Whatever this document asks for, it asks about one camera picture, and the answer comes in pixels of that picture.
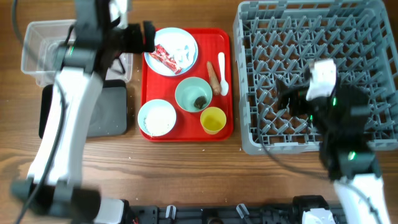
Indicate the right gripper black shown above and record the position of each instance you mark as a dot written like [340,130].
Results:
[298,98]

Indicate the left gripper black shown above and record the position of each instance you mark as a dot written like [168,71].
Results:
[135,46]

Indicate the red snack wrapper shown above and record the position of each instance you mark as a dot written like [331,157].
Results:
[161,55]

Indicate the white tissue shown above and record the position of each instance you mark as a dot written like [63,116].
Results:
[185,56]

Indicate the yellow plastic cup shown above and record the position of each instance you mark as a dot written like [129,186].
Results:
[213,120]

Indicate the light blue bowl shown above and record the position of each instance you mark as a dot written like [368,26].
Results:
[146,107]

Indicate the white rice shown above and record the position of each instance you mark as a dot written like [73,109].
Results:
[160,120]

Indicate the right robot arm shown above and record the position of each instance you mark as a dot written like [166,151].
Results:
[352,166]

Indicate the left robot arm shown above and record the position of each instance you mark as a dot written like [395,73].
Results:
[53,184]

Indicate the grey dishwasher rack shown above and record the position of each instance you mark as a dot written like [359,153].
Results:
[276,40]

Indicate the light blue plate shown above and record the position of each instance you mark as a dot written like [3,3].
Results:
[171,38]

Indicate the white plastic spoon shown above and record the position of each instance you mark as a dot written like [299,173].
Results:
[223,83]

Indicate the green bowl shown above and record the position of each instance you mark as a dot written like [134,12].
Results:
[189,89]

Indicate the red plastic tray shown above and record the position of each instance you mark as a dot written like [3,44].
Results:
[210,42]

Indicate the brown carrot piece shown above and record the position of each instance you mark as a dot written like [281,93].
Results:
[215,85]

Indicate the dark food scrap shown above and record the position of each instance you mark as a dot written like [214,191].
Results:
[200,102]

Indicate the black tray bin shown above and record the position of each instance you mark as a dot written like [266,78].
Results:
[109,117]

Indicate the clear plastic bin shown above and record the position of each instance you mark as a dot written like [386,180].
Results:
[43,37]

